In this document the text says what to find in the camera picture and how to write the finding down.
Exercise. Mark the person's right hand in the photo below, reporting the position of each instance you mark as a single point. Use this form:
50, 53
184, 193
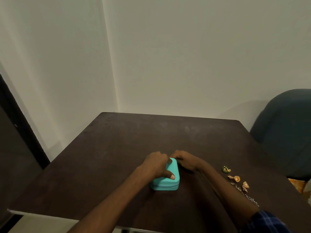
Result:
188, 161

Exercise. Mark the person's left hand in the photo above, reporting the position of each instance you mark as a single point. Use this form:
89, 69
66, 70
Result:
153, 164

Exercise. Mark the person's left thumb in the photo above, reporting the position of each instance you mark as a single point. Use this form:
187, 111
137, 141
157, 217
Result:
169, 174

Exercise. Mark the person's right fingers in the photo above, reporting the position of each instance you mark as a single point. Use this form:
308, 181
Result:
175, 156

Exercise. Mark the turquoise jewellery box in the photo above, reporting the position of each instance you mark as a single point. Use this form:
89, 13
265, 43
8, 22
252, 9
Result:
167, 180

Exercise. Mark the person's right forearm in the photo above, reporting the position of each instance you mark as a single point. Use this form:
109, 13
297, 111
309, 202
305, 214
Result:
224, 191

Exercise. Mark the person's left forearm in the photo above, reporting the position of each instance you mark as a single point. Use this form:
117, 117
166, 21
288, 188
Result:
114, 203

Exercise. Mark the green and gold earring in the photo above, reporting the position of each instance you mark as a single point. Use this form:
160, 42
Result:
226, 169

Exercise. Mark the gold bell-shaped earring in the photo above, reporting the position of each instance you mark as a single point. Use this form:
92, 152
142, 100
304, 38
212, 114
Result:
245, 186
234, 178

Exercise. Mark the blue plaid shirt sleeve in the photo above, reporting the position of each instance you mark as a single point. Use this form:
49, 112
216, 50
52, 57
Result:
266, 223

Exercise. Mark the dark blue upholstered chair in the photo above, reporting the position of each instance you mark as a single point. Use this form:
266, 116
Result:
285, 133

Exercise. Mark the orange patterned cloth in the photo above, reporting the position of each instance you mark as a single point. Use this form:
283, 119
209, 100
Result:
297, 184

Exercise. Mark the dark door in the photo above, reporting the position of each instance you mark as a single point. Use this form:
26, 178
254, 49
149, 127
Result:
17, 152

